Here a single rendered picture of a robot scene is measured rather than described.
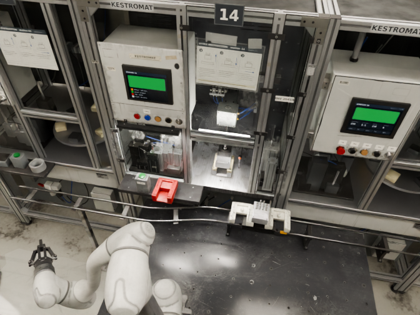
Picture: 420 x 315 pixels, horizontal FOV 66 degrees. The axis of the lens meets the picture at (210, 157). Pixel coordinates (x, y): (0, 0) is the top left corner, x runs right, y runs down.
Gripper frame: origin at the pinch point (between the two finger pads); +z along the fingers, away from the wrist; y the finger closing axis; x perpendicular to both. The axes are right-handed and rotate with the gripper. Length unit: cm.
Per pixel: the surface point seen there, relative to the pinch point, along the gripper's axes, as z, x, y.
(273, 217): -33, -4, -127
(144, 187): 15, -14, -60
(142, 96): 2, -75, -56
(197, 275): -30, 26, -77
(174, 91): -8, -79, -70
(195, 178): 12, -16, -95
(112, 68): 9, -88, -43
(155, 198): 6, -11, -65
